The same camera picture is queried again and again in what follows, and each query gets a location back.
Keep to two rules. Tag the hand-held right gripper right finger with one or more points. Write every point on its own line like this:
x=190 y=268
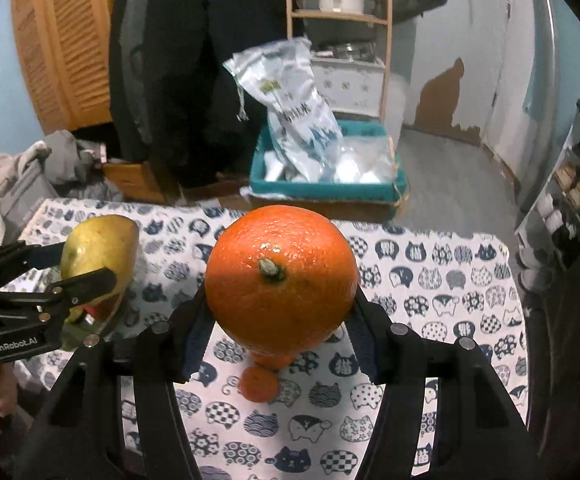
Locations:
x=367 y=355

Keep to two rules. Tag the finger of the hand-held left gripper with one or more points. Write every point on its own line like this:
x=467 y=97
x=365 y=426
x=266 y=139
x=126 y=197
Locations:
x=90 y=281
x=45 y=254

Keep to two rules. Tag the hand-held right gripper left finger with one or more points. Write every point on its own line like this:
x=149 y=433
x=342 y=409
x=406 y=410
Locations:
x=196 y=332

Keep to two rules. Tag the green glass plate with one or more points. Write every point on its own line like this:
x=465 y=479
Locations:
x=77 y=336

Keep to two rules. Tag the small orange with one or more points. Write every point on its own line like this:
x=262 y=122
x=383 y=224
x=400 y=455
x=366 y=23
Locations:
x=272 y=361
x=257 y=385

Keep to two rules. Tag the large orange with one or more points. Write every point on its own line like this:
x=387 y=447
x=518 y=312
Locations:
x=280 y=285

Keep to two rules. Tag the grey fabric bag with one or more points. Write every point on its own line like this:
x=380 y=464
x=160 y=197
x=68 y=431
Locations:
x=25 y=195

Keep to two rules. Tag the cat print tablecloth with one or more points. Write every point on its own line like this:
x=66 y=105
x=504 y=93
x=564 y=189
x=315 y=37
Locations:
x=420 y=285

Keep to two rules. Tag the grey jacket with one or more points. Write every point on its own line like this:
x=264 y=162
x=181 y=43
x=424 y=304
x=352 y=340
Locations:
x=70 y=160

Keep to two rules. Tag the wooden drawer box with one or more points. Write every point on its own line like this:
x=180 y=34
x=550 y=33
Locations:
x=135 y=180

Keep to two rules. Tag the brown cardboard box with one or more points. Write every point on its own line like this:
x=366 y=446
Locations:
x=320 y=211

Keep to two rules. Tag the teal box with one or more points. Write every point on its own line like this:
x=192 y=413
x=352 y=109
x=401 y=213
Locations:
x=320 y=190

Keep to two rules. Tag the black jacket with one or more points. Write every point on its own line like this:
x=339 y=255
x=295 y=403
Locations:
x=125 y=85

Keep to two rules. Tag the clear plastic bag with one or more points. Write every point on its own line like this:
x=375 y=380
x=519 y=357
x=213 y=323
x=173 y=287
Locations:
x=365 y=160

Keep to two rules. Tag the dark cloth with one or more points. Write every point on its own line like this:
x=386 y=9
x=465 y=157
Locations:
x=570 y=385

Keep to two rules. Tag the wooden louvered wardrobe door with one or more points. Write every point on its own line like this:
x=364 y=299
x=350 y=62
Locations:
x=65 y=45

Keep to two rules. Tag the black coat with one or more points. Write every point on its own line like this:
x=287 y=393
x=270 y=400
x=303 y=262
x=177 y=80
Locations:
x=210 y=85

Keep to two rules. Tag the white printed plastic bag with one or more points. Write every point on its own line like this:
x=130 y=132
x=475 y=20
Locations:
x=290 y=110

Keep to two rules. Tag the metal shoe rack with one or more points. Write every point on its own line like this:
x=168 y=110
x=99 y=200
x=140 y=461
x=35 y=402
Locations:
x=550 y=195

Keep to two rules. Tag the white patterned box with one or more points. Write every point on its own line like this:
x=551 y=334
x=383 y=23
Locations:
x=350 y=87

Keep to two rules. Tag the group of shoes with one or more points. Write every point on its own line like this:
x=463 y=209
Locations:
x=575 y=185

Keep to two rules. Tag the steel bowl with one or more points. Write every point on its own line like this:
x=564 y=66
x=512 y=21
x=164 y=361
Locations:
x=347 y=51

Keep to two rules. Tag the grey door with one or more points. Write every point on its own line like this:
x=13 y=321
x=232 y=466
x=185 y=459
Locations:
x=450 y=35

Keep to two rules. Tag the wooden ladder shelf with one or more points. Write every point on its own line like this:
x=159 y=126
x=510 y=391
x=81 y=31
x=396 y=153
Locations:
x=340 y=16

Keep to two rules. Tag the grey pipe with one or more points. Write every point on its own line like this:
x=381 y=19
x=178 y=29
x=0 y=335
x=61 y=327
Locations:
x=545 y=60

